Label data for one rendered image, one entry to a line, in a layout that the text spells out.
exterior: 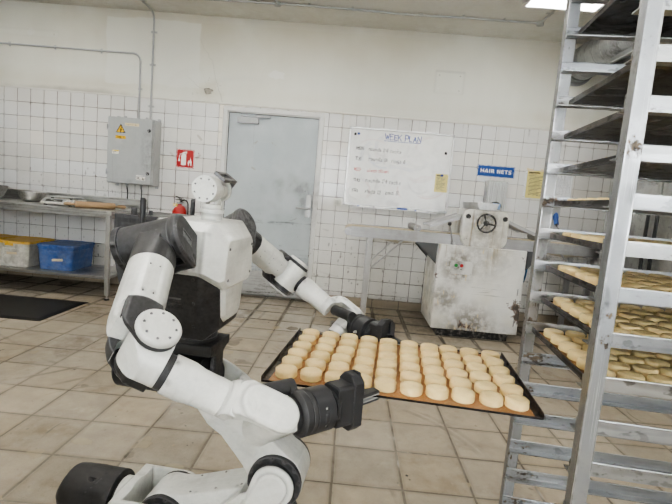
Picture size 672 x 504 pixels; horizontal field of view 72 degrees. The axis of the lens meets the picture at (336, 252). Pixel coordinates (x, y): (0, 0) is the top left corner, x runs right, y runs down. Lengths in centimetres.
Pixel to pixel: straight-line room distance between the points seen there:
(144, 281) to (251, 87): 456
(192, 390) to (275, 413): 15
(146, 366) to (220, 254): 40
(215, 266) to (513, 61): 479
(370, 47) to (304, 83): 79
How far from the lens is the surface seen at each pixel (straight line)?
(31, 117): 630
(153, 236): 101
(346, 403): 97
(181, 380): 84
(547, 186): 143
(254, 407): 84
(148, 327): 83
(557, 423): 157
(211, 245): 113
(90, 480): 161
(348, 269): 518
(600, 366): 104
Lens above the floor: 119
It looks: 7 degrees down
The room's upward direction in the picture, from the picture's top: 5 degrees clockwise
